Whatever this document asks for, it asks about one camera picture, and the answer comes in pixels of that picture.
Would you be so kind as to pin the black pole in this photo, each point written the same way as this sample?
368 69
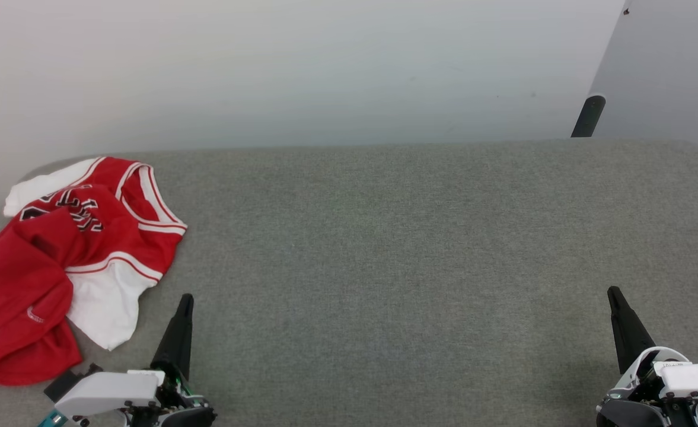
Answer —
589 115

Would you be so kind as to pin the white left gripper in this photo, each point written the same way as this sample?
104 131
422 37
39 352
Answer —
108 392

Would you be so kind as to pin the red and white Bulls jersey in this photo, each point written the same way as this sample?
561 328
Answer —
34 267

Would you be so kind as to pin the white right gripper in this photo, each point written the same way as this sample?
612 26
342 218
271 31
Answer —
687 379

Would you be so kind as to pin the grey fabric sofa cushion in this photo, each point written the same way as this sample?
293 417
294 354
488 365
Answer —
384 267

